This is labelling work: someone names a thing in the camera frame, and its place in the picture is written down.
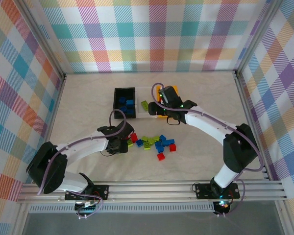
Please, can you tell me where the yellow plastic bin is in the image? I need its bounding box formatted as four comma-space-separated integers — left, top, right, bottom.
154, 84, 181, 118

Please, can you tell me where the white plastic bin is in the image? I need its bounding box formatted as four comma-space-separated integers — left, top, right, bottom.
134, 86, 162, 119

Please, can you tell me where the black plastic bin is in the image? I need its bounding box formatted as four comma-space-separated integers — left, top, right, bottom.
112, 87, 137, 120

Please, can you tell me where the left gripper thin black wire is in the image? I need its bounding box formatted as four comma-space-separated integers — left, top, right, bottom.
99, 149, 118, 157

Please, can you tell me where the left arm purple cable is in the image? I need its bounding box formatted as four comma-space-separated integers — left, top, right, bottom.
36, 109, 127, 220

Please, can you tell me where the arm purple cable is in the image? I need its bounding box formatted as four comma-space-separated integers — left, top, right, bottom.
36, 109, 127, 220
150, 83, 264, 217

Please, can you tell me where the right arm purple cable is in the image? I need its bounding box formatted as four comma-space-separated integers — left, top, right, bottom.
150, 83, 264, 217

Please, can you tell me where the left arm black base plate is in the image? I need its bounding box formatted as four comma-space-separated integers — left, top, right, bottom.
65, 185, 110, 201

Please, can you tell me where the wide aluminium base rail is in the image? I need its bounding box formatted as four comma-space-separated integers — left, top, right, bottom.
17, 180, 288, 204

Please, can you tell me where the grey slotted cable duct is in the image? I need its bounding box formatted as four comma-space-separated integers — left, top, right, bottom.
28, 204, 216, 214

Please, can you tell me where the aluminium frame side rail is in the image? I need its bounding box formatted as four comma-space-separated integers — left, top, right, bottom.
33, 72, 68, 184
234, 70, 272, 181

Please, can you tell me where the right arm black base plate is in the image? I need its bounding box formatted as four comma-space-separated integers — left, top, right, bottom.
195, 183, 241, 199

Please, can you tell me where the aluminium frame post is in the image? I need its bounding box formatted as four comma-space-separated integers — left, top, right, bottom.
235, 0, 285, 76
19, 0, 67, 78

